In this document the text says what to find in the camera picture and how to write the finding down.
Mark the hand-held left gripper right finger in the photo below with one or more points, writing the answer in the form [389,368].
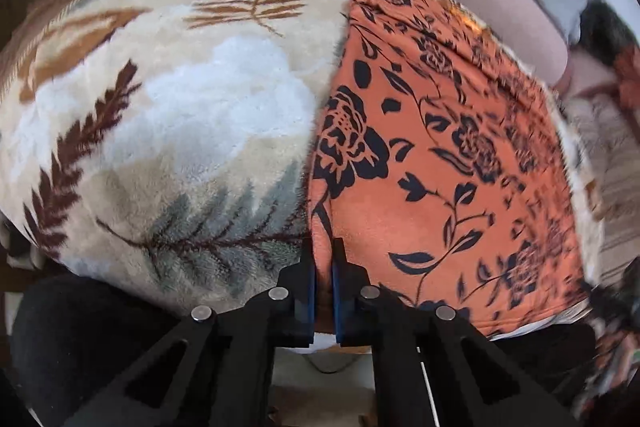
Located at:
[339,302]

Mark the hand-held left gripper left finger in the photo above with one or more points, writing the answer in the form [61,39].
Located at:
[308,302]

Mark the orange black floral cloth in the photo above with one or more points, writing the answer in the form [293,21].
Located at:
[440,132]

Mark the beige leaf print blanket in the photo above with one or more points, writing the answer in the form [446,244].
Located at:
[200,107]

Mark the dark floral cloth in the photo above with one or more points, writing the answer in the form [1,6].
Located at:
[612,337]

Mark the pink bolster pillow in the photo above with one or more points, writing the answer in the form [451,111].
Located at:
[500,7]

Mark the dark patterned cloth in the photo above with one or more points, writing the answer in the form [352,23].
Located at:
[607,37]

